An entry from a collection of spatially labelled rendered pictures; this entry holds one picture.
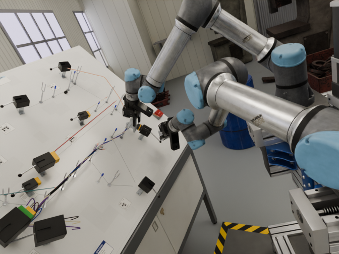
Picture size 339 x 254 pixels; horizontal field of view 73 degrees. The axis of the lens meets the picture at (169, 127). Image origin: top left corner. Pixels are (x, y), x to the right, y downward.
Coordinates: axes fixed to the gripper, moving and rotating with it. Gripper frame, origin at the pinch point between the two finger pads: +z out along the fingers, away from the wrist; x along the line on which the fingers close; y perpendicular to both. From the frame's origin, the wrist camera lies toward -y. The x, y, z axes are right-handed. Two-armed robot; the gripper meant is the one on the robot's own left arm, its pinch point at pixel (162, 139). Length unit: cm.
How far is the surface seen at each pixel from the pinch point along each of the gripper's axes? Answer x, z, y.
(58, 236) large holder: 62, -30, -26
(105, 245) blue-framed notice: 48, -15, -38
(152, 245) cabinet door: 24, 4, -51
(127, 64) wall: -149, 361, 266
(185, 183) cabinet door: -15.3, 21.1, -29.8
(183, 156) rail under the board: -13.9, 8.4, -12.7
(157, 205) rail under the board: 17.4, -3.7, -32.9
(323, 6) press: -338, 30, 131
